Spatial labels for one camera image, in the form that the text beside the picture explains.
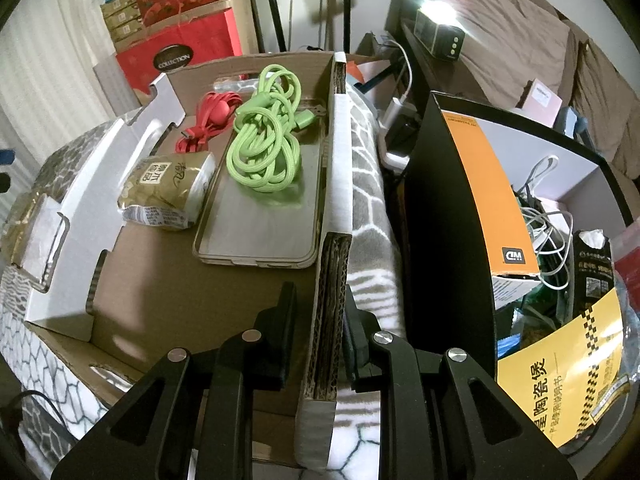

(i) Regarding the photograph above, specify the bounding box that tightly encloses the black storage box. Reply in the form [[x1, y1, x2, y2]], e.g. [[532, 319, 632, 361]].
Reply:
[[402, 91, 640, 461]]

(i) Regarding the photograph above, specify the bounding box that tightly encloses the gold tissue box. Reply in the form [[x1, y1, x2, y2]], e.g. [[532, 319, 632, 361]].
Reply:
[[104, 10, 143, 29], [100, 0, 141, 15], [107, 23, 146, 45]]

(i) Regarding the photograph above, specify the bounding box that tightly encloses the small gold tissue pack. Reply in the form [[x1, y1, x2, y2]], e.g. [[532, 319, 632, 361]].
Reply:
[[117, 152, 217, 232]]

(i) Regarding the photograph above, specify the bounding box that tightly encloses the red packet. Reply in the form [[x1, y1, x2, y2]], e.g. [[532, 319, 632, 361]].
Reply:
[[614, 247, 640, 281]]

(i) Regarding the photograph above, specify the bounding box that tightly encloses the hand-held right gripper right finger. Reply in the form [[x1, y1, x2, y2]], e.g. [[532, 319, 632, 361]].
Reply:
[[342, 287, 576, 480]]

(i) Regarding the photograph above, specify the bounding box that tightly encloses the cardboard box with handle cutouts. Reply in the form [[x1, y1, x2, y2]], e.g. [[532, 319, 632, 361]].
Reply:
[[22, 51, 356, 473]]

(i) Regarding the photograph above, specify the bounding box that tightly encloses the tangle of white cables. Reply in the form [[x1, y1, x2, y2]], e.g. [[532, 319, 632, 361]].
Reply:
[[515, 155, 576, 291]]

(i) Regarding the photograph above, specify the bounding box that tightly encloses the yellow checkered booklet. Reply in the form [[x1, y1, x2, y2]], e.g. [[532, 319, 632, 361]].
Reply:
[[496, 287, 633, 448]]

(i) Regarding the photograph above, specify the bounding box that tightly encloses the clear phone case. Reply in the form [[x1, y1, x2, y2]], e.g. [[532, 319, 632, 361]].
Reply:
[[192, 127, 333, 271]]

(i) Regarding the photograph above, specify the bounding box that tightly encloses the gold tissue pack bundle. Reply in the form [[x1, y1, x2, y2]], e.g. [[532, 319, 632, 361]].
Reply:
[[0, 192, 68, 286]]

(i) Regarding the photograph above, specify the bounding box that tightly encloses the red chocolate gift bag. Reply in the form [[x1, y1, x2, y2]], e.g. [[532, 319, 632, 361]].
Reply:
[[115, 10, 243, 93]]

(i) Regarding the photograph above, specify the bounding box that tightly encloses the black printed packet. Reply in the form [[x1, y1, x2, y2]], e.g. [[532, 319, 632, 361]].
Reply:
[[570, 230, 613, 321]]

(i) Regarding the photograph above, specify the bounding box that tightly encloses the green braided cable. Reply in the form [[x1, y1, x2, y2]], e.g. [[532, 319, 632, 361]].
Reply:
[[225, 64, 321, 193]]

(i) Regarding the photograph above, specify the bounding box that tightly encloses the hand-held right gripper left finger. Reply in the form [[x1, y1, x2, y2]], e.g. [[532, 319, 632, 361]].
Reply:
[[50, 281, 301, 480]]

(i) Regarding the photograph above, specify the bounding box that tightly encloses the white curtain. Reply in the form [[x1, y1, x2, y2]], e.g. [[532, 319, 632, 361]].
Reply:
[[0, 0, 116, 161]]

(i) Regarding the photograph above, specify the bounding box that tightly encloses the red cable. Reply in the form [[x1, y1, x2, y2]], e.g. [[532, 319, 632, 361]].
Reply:
[[176, 91, 246, 155]]

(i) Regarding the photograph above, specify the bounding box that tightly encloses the white power adapter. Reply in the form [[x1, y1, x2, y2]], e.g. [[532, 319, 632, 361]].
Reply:
[[380, 99, 420, 128]]

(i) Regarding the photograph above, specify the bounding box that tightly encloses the orange product box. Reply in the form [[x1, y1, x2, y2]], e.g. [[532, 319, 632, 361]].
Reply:
[[440, 107, 543, 281]]

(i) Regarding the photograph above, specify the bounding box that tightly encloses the brown covered sofa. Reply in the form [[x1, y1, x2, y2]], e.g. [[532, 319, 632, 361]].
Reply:
[[385, 0, 640, 181]]

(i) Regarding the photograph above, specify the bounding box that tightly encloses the pink box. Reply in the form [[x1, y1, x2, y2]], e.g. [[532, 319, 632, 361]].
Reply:
[[517, 78, 563, 128]]

